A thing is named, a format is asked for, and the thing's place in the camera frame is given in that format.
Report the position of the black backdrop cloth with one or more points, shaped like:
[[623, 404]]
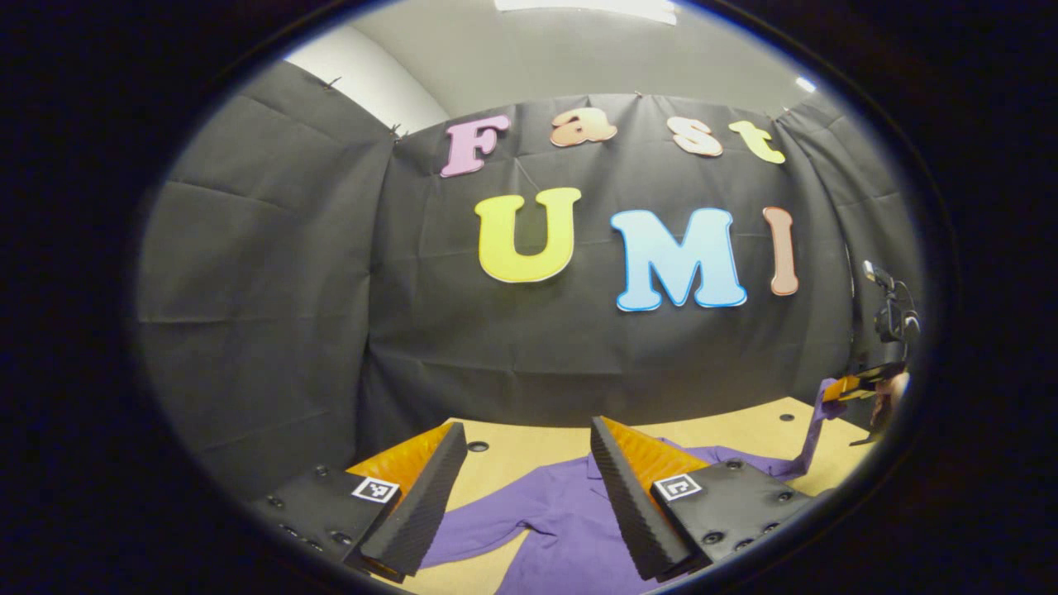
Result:
[[512, 347]]

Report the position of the long ceiling light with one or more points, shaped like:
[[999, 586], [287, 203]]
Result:
[[587, 8]]

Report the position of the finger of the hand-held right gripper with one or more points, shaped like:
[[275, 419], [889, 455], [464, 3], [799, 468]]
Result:
[[847, 386]]

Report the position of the small ceiling light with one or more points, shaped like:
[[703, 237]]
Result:
[[806, 84]]

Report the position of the purple button-up garment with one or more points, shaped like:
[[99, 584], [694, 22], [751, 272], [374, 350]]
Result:
[[562, 512]]

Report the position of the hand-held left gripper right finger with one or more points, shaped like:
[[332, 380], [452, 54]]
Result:
[[624, 504]]

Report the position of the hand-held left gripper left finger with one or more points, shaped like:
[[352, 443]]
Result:
[[426, 504]]

